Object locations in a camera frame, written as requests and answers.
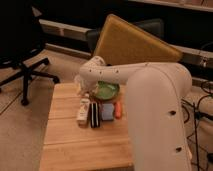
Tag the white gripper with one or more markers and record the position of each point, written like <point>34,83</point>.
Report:
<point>84,86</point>

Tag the orange object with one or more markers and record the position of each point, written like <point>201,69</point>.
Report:
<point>118,110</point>

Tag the black white striped sponge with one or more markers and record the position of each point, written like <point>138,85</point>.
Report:
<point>94,115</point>

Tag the black office chair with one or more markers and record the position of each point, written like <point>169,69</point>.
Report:
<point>21,38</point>

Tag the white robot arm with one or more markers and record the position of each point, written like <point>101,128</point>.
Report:
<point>153,93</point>

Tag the green bowl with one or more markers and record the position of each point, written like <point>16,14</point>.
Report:
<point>105,91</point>

